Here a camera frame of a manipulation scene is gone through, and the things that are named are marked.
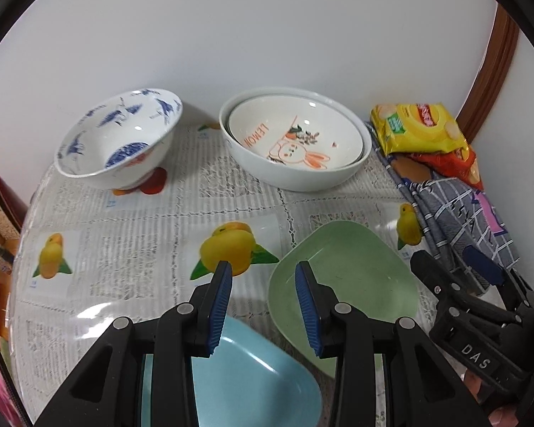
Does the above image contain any large plain white bowl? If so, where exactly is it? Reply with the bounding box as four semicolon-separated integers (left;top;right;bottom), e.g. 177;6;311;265
219;90;372;193

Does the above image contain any pink cloth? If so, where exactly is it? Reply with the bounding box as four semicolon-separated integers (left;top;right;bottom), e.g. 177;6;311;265
0;360;30;427

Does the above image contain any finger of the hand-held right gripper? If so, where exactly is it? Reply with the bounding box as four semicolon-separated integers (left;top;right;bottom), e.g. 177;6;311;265
409;250;517;326
462;244;534;316

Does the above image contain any blue patterned white bowl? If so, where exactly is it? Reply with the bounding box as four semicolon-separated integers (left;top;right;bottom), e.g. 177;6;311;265
53;88;184;191

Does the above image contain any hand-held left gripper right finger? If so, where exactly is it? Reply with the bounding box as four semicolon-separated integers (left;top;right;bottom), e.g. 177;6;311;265
294;260;494;427

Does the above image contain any person's right hand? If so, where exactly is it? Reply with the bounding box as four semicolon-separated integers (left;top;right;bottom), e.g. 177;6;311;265
460;367;523;427

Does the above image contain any green square plate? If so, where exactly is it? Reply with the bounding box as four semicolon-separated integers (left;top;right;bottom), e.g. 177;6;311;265
267;220;421;379

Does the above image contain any brown wooden door frame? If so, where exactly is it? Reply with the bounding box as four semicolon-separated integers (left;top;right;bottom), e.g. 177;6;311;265
456;2;521;146

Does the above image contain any brown flat packet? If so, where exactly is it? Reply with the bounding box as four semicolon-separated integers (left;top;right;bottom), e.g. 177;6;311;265
391;155;433;184

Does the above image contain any pink paper label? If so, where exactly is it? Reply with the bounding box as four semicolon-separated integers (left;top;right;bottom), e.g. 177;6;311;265
471;188;511;237

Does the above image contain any white rabbit print plate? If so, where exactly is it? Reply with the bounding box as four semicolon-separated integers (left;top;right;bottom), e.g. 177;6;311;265
228;97;366;170

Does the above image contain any red orange snack packet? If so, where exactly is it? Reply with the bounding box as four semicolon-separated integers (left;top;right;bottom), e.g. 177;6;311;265
412;144;484;192

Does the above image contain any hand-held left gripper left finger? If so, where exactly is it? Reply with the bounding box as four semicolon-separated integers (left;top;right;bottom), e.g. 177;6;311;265
33;260;234;427

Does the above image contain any fruit print tablecloth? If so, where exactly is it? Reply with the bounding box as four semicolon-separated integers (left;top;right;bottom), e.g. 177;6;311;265
11;120;526;427

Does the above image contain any yellow snack packet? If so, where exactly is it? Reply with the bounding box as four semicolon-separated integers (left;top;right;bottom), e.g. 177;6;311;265
369;102;470;157

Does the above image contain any blue checked cloth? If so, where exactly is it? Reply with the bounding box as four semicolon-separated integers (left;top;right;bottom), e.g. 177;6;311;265
365;120;523;295

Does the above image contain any light blue square plate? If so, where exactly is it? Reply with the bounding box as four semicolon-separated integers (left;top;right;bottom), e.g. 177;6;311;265
140;313;323;427

